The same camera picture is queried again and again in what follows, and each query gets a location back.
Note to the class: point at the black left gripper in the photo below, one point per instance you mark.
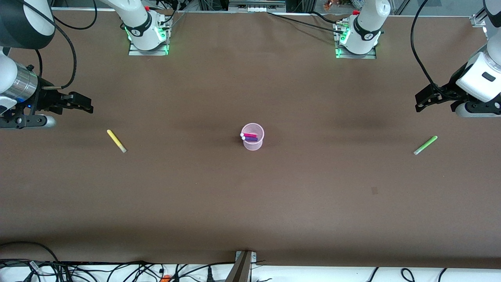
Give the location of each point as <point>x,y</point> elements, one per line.
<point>442,94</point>

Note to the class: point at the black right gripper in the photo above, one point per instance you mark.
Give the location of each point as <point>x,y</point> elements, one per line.
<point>44,100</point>

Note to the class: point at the pink highlighter pen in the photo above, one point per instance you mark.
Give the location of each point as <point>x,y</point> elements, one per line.
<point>250,135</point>

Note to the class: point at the purple highlighter pen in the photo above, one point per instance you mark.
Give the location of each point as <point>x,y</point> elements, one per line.
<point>250,139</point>

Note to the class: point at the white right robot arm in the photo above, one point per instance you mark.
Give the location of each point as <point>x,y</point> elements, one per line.
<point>23,19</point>

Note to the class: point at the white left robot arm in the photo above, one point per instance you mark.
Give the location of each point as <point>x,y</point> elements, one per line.
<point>366,27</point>

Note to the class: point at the pink translucent pen holder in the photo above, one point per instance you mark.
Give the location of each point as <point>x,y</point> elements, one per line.
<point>253,145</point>

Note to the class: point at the green highlighter pen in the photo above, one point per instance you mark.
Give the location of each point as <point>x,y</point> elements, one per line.
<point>425,145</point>

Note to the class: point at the yellow highlighter pen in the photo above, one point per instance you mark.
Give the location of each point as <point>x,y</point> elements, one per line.
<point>116,141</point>

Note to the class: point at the copper coloured item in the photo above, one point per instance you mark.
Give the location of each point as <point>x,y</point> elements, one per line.
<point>330,4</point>

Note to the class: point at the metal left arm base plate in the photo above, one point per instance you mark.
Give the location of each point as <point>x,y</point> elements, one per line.
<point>372,55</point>

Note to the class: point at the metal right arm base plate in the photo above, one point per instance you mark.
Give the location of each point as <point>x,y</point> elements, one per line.
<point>135,51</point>

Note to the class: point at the aluminium frame profile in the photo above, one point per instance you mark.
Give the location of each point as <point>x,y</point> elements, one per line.
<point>478,19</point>

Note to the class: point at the metal bracket post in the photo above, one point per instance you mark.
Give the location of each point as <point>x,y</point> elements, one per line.
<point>240,268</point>

